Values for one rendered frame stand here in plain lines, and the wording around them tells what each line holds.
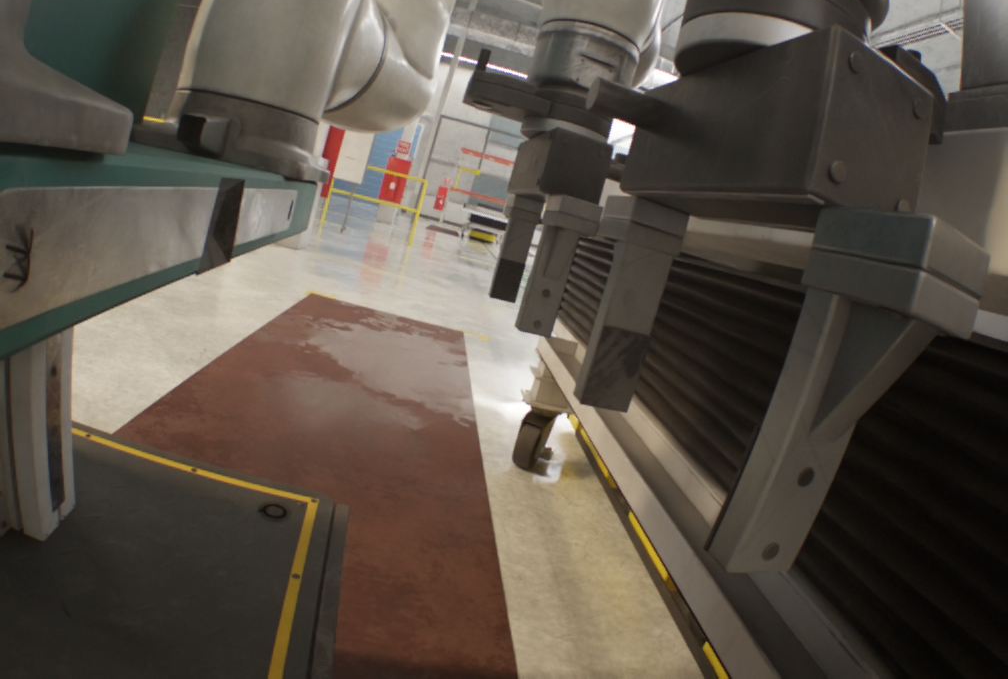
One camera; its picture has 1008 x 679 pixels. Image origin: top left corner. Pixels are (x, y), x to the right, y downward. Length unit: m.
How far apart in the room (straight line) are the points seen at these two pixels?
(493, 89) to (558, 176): 0.09
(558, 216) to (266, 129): 0.27
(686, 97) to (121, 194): 0.21
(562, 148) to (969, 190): 0.28
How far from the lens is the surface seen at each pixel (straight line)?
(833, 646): 0.68
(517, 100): 0.44
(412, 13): 0.69
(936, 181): 0.28
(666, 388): 1.18
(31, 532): 0.65
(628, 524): 1.55
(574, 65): 0.45
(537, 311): 0.40
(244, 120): 0.50
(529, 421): 1.74
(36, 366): 0.55
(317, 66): 0.53
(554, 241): 0.39
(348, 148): 8.43
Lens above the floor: 0.73
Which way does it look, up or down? 8 degrees down
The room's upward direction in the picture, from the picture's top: 16 degrees clockwise
